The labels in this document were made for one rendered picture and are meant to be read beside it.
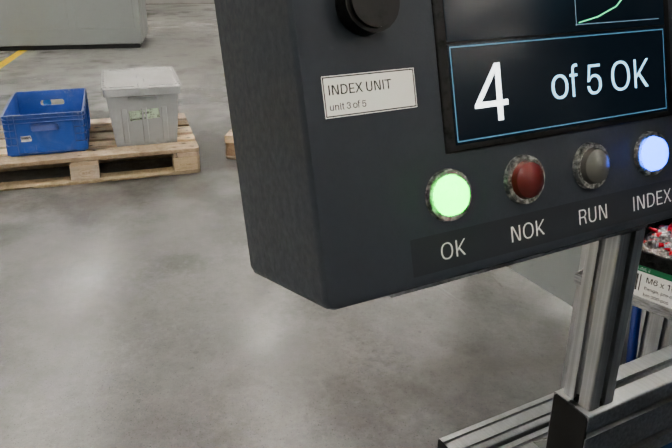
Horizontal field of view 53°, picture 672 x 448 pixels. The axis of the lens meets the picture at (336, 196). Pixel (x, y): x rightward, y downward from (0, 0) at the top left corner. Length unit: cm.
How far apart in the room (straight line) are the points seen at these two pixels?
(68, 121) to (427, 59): 350
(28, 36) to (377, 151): 805
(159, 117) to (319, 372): 210
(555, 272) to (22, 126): 269
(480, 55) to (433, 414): 167
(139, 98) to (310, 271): 345
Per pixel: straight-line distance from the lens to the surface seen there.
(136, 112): 378
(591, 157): 40
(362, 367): 212
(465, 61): 35
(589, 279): 59
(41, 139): 382
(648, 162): 44
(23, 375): 228
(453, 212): 34
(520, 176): 36
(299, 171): 31
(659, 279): 90
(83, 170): 374
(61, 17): 822
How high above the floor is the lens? 124
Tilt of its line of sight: 21 degrees down
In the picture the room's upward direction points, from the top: straight up
